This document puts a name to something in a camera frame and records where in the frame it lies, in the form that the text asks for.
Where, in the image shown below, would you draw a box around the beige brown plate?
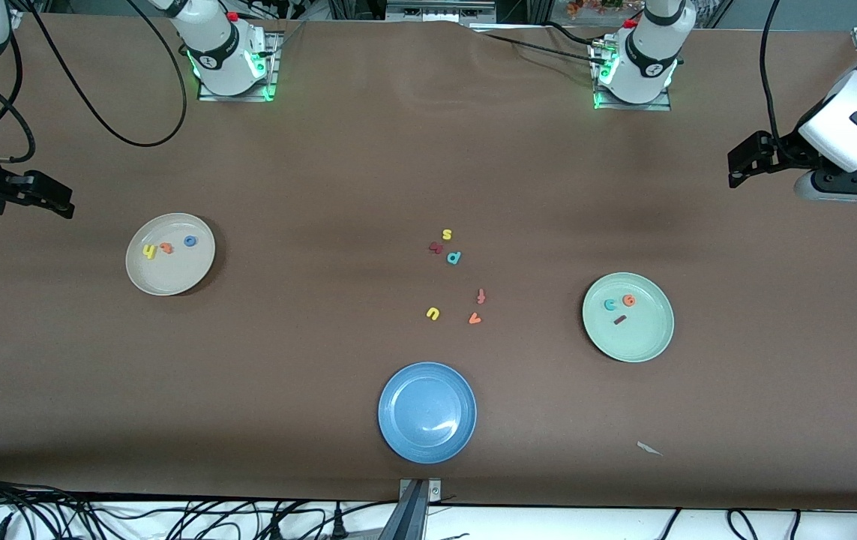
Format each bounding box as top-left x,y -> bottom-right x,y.
125,213 -> 217,297

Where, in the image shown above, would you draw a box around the green plate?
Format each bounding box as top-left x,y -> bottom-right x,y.
582,271 -> 676,364

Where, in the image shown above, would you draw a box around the orange artificial flowers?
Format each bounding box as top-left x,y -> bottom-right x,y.
567,0 -> 643,20

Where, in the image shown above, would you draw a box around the grey power strip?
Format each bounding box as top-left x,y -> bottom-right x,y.
385,2 -> 498,22

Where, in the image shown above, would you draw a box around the blue plate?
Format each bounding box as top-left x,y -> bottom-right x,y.
377,361 -> 478,465

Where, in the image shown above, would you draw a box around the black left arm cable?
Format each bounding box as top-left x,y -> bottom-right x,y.
760,0 -> 783,151

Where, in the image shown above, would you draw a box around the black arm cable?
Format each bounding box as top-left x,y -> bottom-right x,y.
23,0 -> 189,149
760,0 -> 783,151

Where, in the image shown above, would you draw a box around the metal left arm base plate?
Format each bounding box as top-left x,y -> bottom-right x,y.
592,88 -> 673,113

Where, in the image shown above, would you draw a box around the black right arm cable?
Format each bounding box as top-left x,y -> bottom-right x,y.
23,0 -> 189,149

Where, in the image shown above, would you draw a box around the short black table cable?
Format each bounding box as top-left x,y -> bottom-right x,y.
544,21 -> 598,44

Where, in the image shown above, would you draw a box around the long black table cable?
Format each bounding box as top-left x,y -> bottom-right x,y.
482,31 -> 601,67

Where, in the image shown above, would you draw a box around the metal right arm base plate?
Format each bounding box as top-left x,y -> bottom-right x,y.
197,30 -> 281,102

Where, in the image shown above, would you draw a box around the silver metal bracket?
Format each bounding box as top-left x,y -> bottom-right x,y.
398,478 -> 442,502

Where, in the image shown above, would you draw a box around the grey camera pole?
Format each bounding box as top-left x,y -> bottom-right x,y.
378,480 -> 429,540

